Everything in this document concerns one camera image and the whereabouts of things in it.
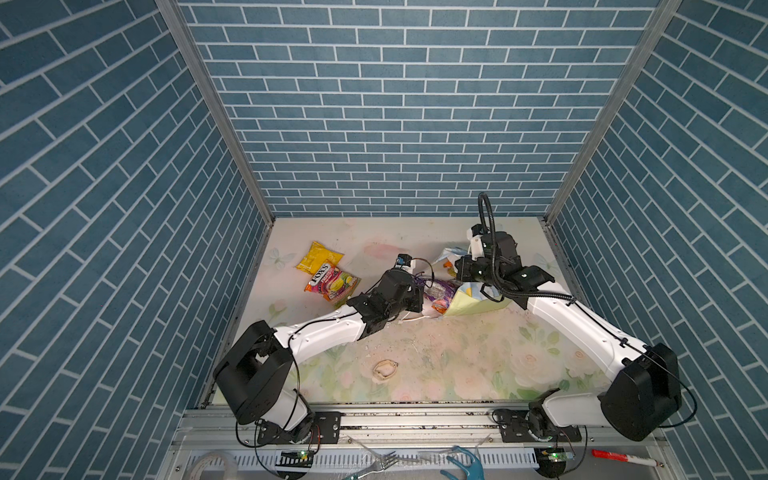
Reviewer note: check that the purple snack packet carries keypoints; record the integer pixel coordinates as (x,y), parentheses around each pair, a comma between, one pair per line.
(437,288)

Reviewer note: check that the metal fork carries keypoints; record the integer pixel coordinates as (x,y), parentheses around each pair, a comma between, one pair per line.
(380,464)

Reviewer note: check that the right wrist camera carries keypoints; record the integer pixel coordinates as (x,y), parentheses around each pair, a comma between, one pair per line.
(476,247)

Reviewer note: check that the beige rubber band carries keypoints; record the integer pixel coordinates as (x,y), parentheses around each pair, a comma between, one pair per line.
(385,369)

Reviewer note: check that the floral paper gift bag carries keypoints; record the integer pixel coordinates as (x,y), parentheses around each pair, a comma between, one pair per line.
(468,300)

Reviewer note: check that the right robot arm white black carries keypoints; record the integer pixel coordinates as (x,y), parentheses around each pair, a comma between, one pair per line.
(644,390)

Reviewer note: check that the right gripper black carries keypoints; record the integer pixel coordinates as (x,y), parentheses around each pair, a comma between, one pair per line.
(463,271)

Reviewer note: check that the red white marker pen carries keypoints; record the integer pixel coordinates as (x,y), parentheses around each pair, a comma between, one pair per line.
(626,458)

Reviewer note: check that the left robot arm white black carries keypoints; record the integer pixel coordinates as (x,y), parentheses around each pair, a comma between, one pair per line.
(252,374)

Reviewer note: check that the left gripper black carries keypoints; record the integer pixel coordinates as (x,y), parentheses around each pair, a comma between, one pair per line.
(415,289)

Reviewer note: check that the teal plastic tool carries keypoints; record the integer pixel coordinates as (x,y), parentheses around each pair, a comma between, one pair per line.
(467,462)

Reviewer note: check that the pink colourful candy packet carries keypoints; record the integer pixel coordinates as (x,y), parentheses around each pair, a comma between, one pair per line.
(332,283)

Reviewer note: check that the orange snack packet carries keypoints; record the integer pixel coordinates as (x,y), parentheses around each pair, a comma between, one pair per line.
(441,305)

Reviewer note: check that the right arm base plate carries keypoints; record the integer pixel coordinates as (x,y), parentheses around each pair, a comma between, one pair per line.
(519,426)

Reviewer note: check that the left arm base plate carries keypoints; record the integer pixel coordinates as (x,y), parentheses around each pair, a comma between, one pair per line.
(321,427)

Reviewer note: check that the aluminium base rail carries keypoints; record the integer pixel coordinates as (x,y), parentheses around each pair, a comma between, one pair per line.
(378,425)

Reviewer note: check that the yellow snack packet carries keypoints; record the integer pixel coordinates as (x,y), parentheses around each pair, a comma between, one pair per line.
(317,256)

